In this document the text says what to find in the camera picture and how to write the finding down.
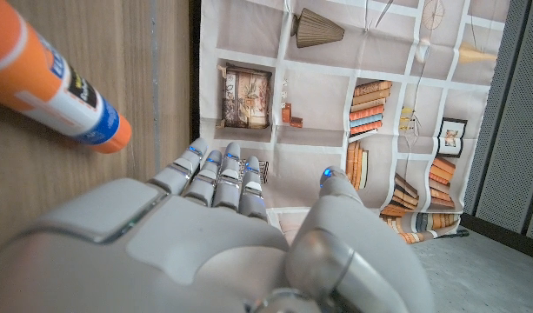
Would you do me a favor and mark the printed bookshelf backdrop cloth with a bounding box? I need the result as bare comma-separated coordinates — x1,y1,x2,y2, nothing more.
198,0,510,244

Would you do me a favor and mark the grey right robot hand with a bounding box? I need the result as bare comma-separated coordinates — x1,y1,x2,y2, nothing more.
0,137,436,313

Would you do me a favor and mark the orange glue stick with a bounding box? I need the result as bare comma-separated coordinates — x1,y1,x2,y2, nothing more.
0,0,133,155

